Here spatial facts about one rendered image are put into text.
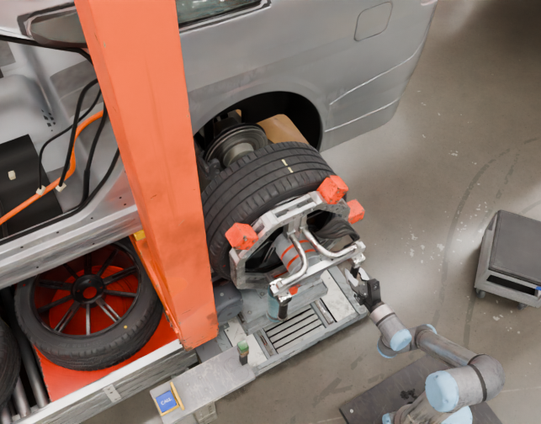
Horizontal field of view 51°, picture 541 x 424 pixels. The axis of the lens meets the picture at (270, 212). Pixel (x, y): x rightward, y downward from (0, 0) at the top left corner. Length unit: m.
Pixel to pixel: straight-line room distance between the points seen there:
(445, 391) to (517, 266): 1.48
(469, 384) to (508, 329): 1.58
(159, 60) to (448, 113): 3.23
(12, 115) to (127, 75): 1.80
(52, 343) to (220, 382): 0.76
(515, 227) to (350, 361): 1.16
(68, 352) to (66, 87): 1.21
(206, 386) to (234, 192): 0.88
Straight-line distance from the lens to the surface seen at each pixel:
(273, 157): 2.21
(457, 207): 3.73
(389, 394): 2.76
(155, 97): 1.28
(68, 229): 2.42
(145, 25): 1.16
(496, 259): 3.18
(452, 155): 3.99
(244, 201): 2.14
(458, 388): 1.85
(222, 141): 2.52
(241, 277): 2.33
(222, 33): 2.00
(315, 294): 3.06
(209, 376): 2.56
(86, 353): 2.64
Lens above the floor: 2.89
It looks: 56 degrees down
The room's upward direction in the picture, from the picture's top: 3 degrees clockwise
